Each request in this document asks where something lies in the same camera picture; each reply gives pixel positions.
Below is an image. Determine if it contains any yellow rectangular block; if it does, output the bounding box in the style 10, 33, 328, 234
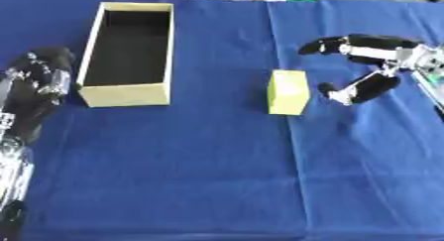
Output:
265, 69, 312, 116

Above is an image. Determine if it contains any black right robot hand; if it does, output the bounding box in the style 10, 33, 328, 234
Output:
296, 33, 430, 107

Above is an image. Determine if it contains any tan open cardboard box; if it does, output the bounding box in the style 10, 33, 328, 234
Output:
74, 1, 177, 108

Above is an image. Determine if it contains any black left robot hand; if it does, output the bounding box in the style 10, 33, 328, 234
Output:
0, 46, 78, 146

